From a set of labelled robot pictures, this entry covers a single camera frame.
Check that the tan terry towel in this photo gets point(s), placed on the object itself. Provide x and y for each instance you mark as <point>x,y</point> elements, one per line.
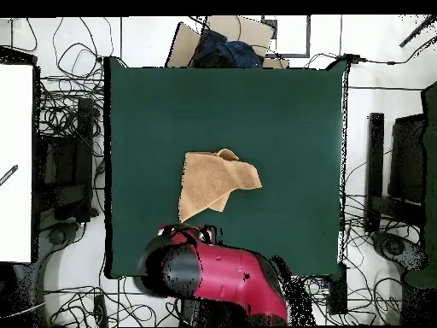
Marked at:
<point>205,181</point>

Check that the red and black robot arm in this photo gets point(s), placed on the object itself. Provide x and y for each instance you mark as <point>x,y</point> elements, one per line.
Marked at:
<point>225,273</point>

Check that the white flat panel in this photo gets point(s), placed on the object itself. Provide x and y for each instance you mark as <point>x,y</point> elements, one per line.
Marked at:
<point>15,153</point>

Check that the black power strip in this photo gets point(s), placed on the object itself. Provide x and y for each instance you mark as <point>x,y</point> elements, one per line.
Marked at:
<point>100,309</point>

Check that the grey wheeled base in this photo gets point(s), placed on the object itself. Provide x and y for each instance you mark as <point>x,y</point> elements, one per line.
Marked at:
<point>396,247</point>
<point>58,235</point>

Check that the black equipment stand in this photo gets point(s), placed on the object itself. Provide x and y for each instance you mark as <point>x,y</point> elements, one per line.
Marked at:
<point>83,153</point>

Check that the dark green table cloth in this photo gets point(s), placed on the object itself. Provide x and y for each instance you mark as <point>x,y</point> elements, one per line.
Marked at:
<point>273,136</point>

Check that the black rectangular box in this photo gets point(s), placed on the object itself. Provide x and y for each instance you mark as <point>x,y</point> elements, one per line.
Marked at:
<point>338,290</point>

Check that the brown cardboard box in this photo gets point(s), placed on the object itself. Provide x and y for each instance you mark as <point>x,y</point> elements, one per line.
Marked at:
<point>184,48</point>

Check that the dark blue garment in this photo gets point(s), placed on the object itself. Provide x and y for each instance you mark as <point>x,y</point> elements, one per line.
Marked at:
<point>235,53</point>

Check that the black corner clamp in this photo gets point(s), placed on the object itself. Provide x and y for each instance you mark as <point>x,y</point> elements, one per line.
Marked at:
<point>353,58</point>

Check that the green cloth covered object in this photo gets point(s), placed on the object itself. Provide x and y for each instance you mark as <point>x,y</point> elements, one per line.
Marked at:
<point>431,171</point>

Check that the black rod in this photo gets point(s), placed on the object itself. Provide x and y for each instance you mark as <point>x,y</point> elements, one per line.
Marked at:
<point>416,32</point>

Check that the black chair frame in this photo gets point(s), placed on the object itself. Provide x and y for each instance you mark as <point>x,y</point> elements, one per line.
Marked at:
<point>375,153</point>

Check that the black square floor frame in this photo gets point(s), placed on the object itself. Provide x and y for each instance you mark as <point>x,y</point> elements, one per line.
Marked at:
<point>308,37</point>

